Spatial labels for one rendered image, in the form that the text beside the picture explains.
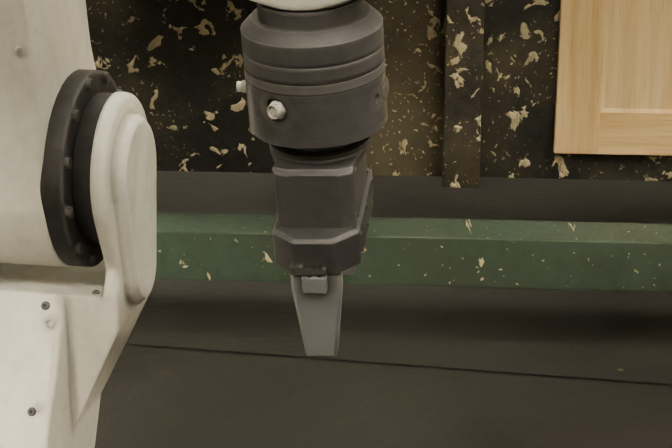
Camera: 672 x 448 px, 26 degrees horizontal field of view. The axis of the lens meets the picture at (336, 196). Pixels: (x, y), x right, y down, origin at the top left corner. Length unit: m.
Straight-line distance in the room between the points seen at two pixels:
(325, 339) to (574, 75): 1.46
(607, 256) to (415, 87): 0.43
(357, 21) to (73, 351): 0.34
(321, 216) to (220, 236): 1.30
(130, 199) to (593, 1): 1.40
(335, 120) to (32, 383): 0.31
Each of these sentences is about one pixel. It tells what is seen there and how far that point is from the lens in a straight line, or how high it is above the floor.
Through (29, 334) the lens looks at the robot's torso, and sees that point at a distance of 1.06.
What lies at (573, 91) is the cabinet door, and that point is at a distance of 2.35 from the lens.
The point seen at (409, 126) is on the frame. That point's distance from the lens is 2.38.
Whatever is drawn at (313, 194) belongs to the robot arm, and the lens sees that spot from 0.90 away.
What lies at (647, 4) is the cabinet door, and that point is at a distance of 2.34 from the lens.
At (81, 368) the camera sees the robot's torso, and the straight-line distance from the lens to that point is 1.07.
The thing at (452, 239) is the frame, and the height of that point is 0.18.
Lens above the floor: 0.91
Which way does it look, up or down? 18 degrees down
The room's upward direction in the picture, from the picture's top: straight up
